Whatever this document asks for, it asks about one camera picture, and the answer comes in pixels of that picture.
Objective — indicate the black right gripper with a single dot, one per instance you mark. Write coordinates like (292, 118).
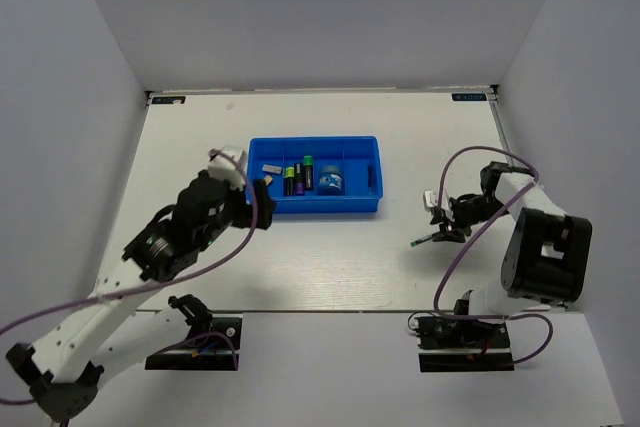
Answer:
(449, 235)

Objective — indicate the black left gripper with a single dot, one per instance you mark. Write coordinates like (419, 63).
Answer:
(264, 204)

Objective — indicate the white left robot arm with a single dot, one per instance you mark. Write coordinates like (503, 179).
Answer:
(65, 369)

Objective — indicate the green ink pen refill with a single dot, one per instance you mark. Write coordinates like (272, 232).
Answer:
(422, 240)

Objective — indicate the purple capped black highlighter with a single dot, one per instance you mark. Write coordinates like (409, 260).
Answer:
(299, 181)

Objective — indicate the table corner label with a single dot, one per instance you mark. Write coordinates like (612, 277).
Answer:
(469, 97)
(168, 100)

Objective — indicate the right table corner label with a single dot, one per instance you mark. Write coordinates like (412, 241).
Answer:
(469, 97)

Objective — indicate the blue ink pen refill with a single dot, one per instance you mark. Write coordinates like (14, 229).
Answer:
(370, 179)

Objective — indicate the left table corner label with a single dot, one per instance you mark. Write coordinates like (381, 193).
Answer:
(168, 100)

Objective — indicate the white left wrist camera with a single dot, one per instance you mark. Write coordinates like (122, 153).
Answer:
(228, 164)

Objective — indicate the yellow capped black highlighter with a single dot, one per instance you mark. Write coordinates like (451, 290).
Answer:
(289, 181)

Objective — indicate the grey white eraser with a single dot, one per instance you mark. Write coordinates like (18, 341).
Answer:
(272, 169)

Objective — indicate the blue labelled round jar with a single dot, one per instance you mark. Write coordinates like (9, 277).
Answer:
(330, 181)

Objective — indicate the green capped black highlighter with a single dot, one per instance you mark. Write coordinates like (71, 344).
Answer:
(308, 171)

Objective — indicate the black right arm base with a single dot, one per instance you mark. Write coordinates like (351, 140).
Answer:
(450, 346)

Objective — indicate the blue plastic divided tray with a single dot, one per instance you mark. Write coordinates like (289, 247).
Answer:
(352, 154)

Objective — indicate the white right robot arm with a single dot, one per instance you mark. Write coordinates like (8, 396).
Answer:
(546, 258)

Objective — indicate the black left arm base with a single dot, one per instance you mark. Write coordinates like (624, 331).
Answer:
(216, 348)

